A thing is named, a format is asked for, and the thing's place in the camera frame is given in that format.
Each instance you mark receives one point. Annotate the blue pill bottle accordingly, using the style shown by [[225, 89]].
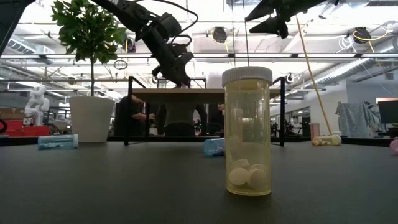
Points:
[[58, 141], [213, 147], [161, 83]]

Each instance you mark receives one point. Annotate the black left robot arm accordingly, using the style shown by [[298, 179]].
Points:
[[124, 9]]

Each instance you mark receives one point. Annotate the grey cloth cover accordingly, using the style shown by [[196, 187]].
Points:
[[357, 119]]

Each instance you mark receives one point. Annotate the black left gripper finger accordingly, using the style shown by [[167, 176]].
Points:
[[182, 79]]

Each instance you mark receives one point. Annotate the yellow pill bottle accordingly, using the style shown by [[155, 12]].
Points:
[[326, 140], [247, 130]]

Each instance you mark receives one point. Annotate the person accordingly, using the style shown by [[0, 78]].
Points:
[[180, 119], [133, 116], [217, 119]]

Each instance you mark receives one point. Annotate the black monitor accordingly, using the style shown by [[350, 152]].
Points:
[[388, 112]]

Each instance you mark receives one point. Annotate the white humanoid robot figure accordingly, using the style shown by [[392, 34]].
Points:
[[37, 105]]

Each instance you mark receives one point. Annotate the light pink pill bottle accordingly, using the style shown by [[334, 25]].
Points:
[[395, 147]]

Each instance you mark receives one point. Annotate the silver ventilation duct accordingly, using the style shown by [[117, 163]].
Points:
[[357, 70]]

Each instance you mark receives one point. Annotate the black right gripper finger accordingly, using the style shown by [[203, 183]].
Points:
[[265, 9], [269, 27]]

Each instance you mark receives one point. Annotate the green leafy plant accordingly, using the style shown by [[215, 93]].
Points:
[[87, 31]]

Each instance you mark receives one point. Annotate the red box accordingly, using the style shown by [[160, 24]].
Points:
[[31, 130]]

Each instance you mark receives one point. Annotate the long ceiling light strip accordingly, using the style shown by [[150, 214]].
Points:
[[342, 55]]

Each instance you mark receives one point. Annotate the white plant pot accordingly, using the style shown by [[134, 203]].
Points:
[[91, 119]]

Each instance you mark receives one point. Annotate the wooden shelf black frame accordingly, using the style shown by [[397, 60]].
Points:
[[186, 95]]

